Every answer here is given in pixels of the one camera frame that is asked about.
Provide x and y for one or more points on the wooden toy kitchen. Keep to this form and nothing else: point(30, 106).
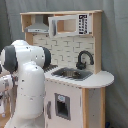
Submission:
point(65, 51)

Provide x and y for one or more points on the black toy stovetop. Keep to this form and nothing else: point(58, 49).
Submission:
point(50, 67)

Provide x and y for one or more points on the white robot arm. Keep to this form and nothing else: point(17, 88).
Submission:
point(26, 62)

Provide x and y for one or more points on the grey range hood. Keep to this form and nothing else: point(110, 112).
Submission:
point(39, 24)

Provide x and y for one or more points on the grey toy sink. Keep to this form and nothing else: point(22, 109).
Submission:
point(72, 74)

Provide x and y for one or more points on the black toy faucet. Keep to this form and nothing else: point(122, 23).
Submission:
point(81, 64)

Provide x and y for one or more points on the white fridge cabinet door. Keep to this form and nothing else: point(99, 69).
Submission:
point(75, 95)

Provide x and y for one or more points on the grey ice dispenser panel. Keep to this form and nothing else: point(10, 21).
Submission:
point(62, 106)

